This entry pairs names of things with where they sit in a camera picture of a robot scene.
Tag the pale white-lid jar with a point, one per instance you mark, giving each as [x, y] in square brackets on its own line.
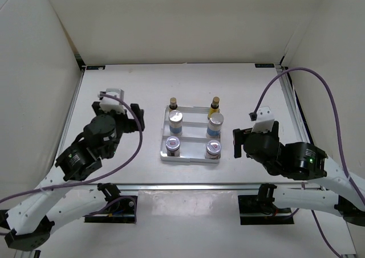
[213, 150]

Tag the dark table label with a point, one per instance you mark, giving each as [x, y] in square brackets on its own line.
[95, 67]
[264, 65]

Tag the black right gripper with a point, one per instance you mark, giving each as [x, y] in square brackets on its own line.
[238, 136]

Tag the white three-compartment tray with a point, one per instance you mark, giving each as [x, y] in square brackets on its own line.
[193, 140]

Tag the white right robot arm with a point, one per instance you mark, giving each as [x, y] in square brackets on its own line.
[341, 195]

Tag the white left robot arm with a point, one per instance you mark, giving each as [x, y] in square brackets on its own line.
[31, 223]

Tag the right dark table label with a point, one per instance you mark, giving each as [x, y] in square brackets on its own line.
[264, 65]

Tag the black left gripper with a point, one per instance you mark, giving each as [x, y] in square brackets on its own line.
[140, 113]

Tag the left aluminium frame rail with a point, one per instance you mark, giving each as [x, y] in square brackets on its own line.
[56, 98]

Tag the yellow sauce bottle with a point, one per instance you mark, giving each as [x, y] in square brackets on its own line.
[214, 107]
[173, 104]

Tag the left dark table label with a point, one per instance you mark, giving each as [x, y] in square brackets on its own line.
[95, 67]

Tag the dark white-lid jar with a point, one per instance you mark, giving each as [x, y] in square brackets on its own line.
[172, 145]

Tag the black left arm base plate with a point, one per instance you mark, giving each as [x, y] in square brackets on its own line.
[123, 211]

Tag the silver-lid spice jar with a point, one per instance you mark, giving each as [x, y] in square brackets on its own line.
[215, 123]
[175, 119]

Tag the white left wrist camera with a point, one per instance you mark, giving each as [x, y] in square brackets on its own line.
[107, 104]

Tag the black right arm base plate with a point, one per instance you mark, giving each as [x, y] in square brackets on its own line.
[252, 213]

